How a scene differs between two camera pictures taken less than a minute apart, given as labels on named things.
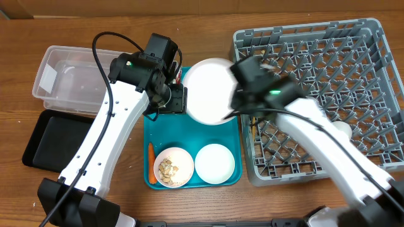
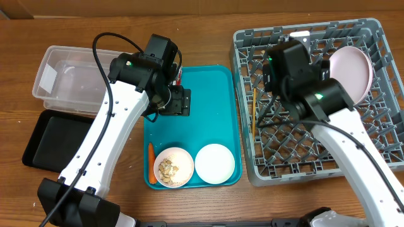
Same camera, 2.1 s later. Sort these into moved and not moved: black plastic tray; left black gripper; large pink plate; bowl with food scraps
Moved: large pink plate
Not moved: bowl with food scraps; left black gripper; black plastic tray
